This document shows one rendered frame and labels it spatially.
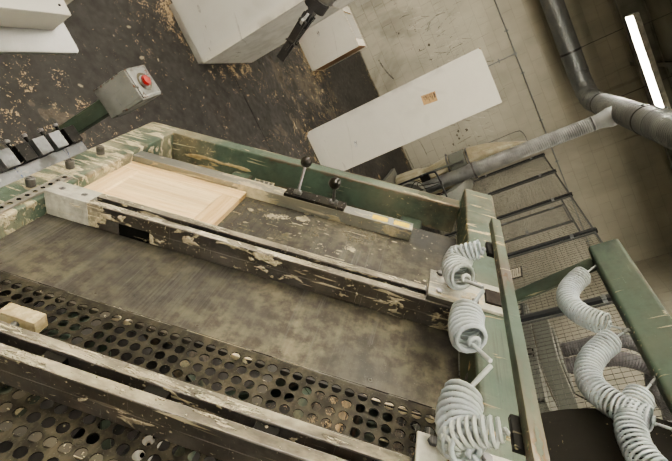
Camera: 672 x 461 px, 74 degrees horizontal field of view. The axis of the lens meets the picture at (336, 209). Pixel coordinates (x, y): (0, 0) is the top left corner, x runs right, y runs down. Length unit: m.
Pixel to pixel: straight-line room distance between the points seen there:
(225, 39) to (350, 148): 1.95
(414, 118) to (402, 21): 4.66
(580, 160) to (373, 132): 5.44
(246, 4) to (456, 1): 6.04
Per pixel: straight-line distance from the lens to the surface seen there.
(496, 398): 0.89
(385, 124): 4.99
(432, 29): 9.32
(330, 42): 6.33
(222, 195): 1.45
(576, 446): 1.33
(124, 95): 1.83
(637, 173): 9.92
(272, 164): 1.69
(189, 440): 0.81
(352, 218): 1.41
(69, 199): 1.33
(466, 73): 4.86
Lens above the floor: 2.00
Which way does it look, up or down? 23 degrees down
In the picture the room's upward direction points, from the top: 68 degrees clockwise
